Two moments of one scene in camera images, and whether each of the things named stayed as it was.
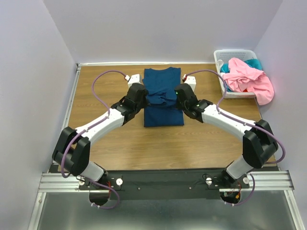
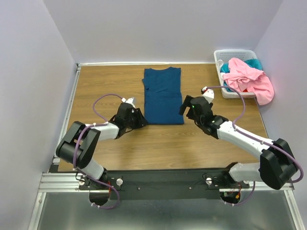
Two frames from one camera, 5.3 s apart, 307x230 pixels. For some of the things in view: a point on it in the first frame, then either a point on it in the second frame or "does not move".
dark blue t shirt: (163, 110) does not move
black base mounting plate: (163, 184) does not move
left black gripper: (146, 103) → (141, 120)
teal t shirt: (254, 63) does not move
